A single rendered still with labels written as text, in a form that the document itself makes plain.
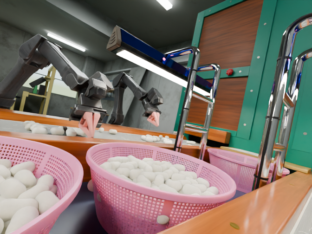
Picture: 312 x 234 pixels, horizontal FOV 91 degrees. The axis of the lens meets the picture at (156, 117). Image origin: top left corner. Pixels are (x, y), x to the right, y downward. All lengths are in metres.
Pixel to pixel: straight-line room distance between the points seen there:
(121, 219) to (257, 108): 0.91
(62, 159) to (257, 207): 0.27
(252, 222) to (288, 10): 1.13
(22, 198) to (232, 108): 1.02
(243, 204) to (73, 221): 0.23
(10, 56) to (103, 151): 7.46
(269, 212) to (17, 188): 0.28
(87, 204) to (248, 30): 1.21
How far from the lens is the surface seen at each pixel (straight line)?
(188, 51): 0.60
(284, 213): 0.27
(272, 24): 1.20
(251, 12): 1.32
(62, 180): 0.25
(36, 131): 0.50
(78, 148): 0.37
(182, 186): 0.31
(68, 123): 0.74
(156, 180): 0.29
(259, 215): 0.23
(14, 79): 0.87
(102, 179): 0.22
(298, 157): 0.96
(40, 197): 0.21
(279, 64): 0.44
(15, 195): 0.23
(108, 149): 0.37
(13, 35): 7.88
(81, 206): 0.33
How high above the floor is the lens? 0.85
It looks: 1 degrees up
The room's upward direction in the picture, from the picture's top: 12 degrees clockwise
